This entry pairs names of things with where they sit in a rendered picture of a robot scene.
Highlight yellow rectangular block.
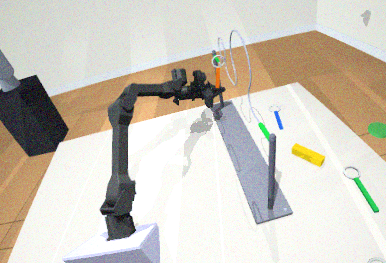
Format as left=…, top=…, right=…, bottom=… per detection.
left=291, top=143, right=325, bottom=167

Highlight blue flat bar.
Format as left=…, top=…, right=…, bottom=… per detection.
left=269, top=105, right=283, bottom=130

